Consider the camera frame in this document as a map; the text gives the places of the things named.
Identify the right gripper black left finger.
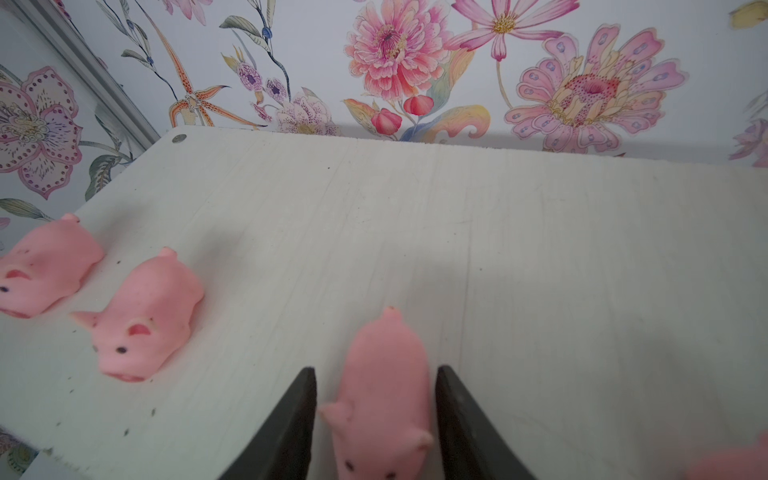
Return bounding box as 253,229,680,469
221,367,317,480

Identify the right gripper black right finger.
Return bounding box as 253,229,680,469
435,365,535,480

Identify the single pink piglet toy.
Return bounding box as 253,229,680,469
317,306,435,479

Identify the white two-tier shelf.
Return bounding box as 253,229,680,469
1,127,767,479

